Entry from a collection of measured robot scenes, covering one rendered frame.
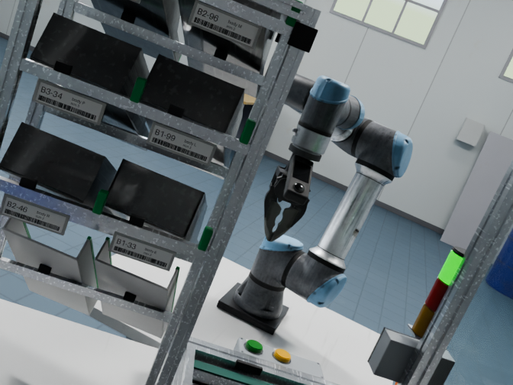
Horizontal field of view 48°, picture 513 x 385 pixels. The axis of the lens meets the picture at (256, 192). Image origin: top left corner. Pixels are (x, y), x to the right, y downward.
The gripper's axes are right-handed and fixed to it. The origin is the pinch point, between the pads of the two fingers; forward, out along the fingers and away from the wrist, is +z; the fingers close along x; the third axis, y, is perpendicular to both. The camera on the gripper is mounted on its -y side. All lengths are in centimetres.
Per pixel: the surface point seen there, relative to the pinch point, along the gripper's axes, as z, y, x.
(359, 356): 37, 36, -46
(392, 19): -142, 768, -197
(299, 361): 27.2, 2.4, -18.3
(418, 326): -4.2, -32.7, -21.8
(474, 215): 72, 655, -395
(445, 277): -13.7, -32.9, -21.9
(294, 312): 37, 51, -27
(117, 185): -10.4, -34.8, 31.1
